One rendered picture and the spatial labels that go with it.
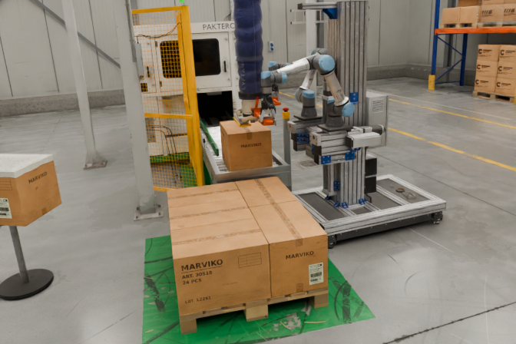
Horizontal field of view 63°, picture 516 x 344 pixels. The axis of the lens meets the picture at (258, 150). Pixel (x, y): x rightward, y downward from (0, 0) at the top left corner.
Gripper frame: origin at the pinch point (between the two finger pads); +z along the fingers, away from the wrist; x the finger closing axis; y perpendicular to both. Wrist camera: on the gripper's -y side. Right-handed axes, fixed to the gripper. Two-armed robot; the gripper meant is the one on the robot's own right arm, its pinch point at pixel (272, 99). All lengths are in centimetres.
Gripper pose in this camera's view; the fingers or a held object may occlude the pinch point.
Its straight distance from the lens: 403.0
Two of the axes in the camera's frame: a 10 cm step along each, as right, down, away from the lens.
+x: 9.8, -1.0, 1.8
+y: 2.0, 2.7, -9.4
